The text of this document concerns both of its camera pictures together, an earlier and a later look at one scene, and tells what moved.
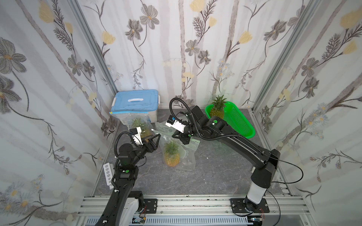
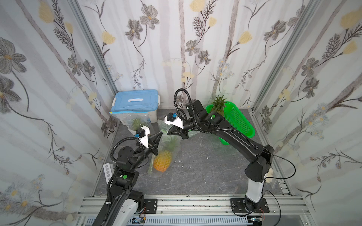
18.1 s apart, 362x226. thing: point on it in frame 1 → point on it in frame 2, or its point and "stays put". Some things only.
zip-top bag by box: [133, 120] stays put
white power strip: [108, 174] stays put
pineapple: [217, 108] stays put
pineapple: [171, 155] → [162, 161]
